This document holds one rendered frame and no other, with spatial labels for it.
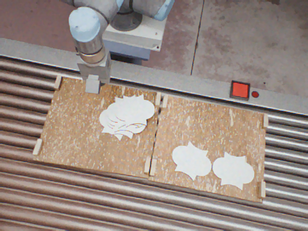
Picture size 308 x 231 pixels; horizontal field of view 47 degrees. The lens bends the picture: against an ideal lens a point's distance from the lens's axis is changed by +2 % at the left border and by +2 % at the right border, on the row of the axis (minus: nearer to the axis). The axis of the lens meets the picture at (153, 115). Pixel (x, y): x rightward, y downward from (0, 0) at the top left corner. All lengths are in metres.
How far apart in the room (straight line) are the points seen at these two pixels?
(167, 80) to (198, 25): 1.43
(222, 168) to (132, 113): 0.39
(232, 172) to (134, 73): 0.55
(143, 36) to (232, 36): 1.41
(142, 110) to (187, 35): 1.52
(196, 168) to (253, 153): 0.23
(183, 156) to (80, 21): 0.63
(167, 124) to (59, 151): 0.41
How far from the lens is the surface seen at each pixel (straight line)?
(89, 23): 0.91
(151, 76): 1.45
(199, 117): 1.37
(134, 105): 1.31
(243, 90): 1.48
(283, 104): 1.53
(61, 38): 2.73
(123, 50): 1.57
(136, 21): 1.53
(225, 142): 1.35
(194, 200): 1.28
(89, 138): 1.31
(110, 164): 1.28
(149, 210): 1.26
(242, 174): 1.32
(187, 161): 1.29
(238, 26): 2.91
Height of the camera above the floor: 2.16
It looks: 65 degrees down
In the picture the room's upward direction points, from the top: 10 degrees clockwise
